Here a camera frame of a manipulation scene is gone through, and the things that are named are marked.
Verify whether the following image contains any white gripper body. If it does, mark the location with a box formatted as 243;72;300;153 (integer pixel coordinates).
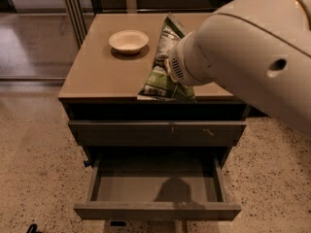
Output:
166;31;213;86

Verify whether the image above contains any green jalapeno chip bag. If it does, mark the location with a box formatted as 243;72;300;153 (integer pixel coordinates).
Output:
137;14;195;101

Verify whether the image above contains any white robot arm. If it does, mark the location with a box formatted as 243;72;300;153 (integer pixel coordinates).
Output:
165;0;311;137

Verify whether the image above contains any grey drawer cabinet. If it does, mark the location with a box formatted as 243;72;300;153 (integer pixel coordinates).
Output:
57;13;252;222

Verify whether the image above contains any closed top drawer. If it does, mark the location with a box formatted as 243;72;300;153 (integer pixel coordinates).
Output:
68;120;246;147

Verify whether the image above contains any open middle drawer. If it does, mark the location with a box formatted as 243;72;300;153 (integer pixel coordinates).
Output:
74;152;241;221

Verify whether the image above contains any white paper bowl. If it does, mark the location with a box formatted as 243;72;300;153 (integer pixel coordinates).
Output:
109;30;149;55

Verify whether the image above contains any blue cabinet caster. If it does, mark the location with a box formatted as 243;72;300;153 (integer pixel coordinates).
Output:
84;160;91;167

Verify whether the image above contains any black object on floor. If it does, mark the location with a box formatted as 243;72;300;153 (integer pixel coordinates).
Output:
26;223;44;233

